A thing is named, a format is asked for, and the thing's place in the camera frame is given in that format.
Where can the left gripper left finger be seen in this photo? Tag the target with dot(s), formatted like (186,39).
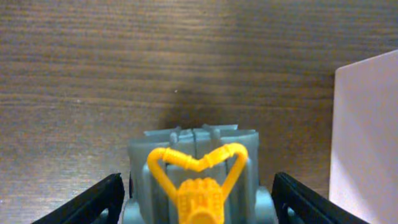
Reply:
(101,203)

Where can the white cardboard box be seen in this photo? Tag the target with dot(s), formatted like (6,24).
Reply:
(363,169)

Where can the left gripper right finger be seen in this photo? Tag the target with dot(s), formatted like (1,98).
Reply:
(296,203)

